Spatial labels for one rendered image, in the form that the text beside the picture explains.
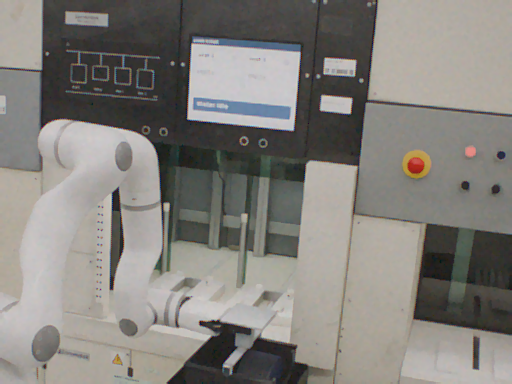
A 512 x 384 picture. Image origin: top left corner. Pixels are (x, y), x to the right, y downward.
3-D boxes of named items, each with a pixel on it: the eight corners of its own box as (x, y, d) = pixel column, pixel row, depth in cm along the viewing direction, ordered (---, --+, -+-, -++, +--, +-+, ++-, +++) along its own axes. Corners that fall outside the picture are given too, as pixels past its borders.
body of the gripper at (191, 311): (187, 318, 192) (231, 327, 188) (170, 333, 183) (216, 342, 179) (189, 289, 190) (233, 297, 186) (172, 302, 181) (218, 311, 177)
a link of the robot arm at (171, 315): (178, 319, 192) (190, 321, 191) (163, 331, 184) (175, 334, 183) (180, 286, 190) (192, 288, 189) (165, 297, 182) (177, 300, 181)
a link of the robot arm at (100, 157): (3, 356, 161) (57, 381, 152) (-40, 342, 151) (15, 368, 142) (95, 135, 169) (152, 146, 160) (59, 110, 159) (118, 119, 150)
